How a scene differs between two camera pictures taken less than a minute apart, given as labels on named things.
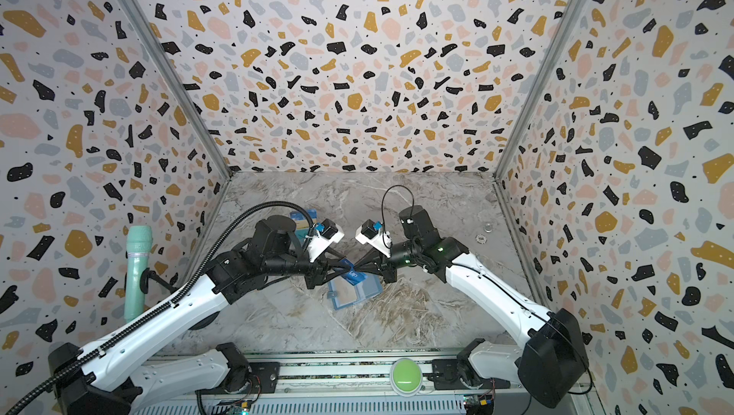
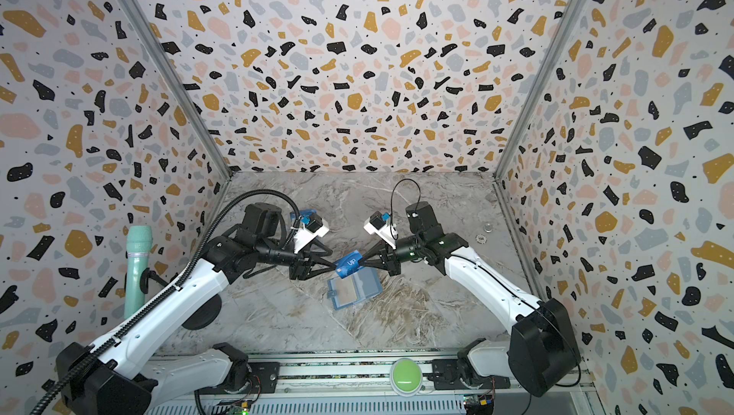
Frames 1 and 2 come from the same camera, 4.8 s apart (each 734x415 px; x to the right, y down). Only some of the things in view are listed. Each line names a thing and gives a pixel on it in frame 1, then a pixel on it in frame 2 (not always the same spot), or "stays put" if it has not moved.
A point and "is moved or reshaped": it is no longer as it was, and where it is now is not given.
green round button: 406,377 stays put
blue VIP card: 354,277 is moved or reshaped
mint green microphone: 139,246 stays put
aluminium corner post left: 160,44 stays put
